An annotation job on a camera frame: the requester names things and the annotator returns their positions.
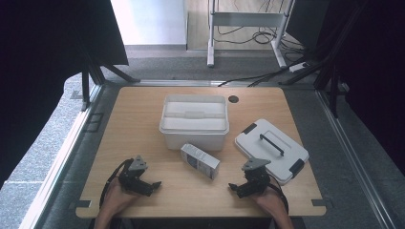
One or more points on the black curtain with stand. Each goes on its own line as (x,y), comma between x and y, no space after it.
(375,63)

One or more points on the person's right hand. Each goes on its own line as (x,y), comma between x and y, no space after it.
(270,200)

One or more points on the black round table grommet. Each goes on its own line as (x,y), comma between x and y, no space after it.
(233,99)

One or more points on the dark floor socket plate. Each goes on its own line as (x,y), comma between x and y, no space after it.
(94,122)

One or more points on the person's left hand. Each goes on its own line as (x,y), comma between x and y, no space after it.
(117,198)

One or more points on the large black curtain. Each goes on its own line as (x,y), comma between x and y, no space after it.
(38,63)

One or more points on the white metal stand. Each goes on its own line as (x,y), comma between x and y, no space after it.
(245,19)

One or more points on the white power strip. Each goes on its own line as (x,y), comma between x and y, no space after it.
(297,67)

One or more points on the long aluminium side rail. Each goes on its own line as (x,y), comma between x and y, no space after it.
(54,171)
(353,159)

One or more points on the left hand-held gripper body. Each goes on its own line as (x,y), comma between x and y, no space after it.
(137,178)

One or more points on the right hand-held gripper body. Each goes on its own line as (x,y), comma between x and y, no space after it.
(254,183)

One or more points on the white bin lid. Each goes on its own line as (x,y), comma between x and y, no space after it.
(194,119)

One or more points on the small grey white carton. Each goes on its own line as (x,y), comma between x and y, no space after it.
(200,160)

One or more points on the white plastic storage box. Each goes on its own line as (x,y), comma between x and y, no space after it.
(194,140)

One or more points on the aluminium floor rail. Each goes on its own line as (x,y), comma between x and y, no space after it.
(178,83)

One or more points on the black stand legs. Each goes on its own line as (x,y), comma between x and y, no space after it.
(95,73)

